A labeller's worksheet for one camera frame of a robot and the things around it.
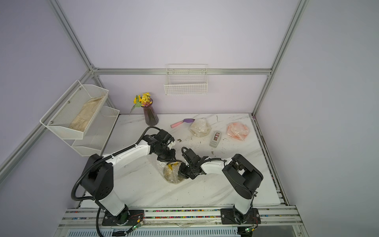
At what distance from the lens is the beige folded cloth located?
747mm

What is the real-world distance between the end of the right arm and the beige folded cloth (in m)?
0.53

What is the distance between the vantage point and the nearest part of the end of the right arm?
2.24ft
